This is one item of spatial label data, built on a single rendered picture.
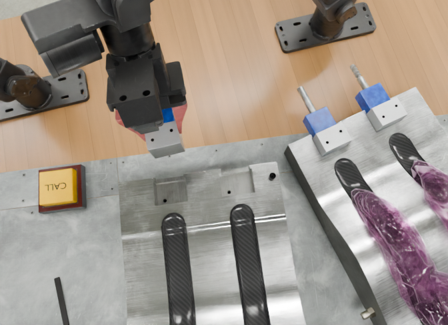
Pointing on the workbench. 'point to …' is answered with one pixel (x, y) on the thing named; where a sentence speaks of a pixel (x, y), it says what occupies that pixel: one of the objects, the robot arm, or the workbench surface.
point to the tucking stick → (61, 301)
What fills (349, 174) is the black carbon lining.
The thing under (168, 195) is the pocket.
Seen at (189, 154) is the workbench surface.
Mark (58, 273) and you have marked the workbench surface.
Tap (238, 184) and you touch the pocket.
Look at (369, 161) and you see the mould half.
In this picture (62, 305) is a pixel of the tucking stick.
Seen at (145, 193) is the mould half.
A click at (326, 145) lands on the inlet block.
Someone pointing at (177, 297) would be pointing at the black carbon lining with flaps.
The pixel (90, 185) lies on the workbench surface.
